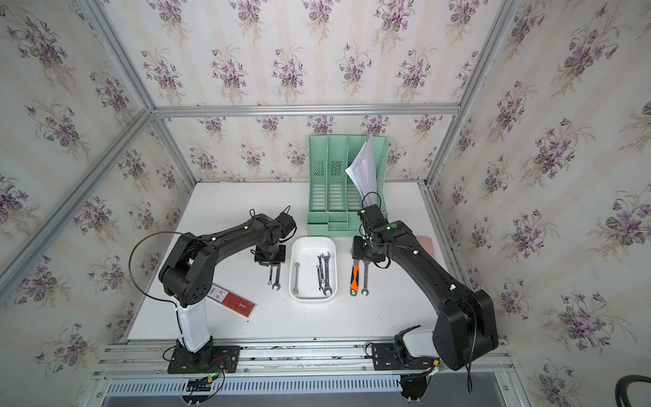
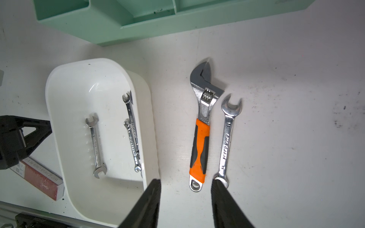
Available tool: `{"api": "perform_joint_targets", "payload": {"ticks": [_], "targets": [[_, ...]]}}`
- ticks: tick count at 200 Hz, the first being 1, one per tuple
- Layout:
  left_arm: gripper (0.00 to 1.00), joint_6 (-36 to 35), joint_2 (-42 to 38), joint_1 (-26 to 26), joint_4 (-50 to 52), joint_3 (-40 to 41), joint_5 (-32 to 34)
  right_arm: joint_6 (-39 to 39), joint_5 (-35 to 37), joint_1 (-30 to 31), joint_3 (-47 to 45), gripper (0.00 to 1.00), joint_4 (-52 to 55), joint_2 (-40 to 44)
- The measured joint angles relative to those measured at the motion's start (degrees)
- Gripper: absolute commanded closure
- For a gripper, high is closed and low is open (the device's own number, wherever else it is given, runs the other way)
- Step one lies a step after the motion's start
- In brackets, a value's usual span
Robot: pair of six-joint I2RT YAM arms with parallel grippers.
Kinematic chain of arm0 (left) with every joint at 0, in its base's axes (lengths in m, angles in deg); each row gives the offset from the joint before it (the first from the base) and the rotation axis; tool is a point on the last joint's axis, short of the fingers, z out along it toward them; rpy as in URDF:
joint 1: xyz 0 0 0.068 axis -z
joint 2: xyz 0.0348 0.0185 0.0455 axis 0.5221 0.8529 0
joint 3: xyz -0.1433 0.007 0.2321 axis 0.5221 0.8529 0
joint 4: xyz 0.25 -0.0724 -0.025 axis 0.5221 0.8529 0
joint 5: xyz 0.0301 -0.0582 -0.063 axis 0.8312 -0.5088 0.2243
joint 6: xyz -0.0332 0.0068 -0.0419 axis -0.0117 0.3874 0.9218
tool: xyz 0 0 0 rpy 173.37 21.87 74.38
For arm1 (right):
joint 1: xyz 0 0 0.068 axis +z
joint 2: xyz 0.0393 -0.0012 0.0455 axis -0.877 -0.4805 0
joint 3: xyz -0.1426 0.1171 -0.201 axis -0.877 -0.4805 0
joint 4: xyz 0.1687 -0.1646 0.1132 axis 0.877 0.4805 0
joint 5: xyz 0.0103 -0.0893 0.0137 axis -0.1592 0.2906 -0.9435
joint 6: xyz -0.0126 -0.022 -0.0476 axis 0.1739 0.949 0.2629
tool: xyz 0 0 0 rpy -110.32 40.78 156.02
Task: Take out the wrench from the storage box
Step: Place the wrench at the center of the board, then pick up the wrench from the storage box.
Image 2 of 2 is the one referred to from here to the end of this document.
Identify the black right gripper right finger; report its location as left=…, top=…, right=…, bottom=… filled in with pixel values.
left=211, top=180, right=254, bottom=228

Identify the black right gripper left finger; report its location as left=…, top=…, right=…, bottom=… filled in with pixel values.
left=118, top=179, right=161, bottom=228

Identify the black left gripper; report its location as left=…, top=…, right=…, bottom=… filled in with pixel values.
left=1, top=116, right=52, bottom=170

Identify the small silver open-end wrench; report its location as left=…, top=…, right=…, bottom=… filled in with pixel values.
left=85, top=116, right=107, bottom=179

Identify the tiny silver wrench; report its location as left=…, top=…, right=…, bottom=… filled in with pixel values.
left=124, top=120, right=142, bottom=173

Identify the silver combination wrench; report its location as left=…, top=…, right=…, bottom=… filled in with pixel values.
left=213, top=94, right=242, bottom=189

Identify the orange handled adjustable wrench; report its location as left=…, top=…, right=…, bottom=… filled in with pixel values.
left=189, top=61, right=224, bottom=192

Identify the thin silver open-end wrench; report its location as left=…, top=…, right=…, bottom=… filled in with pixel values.
left=122, top=91, right=140, bottom=159

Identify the red rectangular packaged box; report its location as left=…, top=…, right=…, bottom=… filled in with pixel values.
left=10, top=157, right=65, bottom=201

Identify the white plastic storage box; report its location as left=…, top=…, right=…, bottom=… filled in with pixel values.
left=46, top=59, right=160, bottom=227

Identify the green plastic file organizer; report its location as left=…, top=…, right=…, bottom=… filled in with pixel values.
left=33, top=0, right=311, bottom=46

